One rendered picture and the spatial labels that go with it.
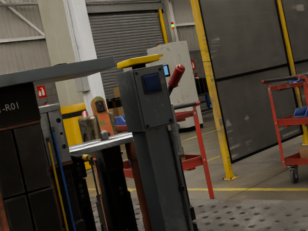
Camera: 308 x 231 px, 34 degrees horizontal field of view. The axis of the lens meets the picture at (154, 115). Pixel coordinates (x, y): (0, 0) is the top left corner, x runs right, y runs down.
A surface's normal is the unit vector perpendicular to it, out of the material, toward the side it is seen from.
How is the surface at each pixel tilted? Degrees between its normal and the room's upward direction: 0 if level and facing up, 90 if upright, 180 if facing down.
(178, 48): 90
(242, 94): 91
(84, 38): 90
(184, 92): 90
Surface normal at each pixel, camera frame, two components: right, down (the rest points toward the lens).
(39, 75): 0.47, -0.05
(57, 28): 0.69, -0.11
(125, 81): -0.86, 0.20
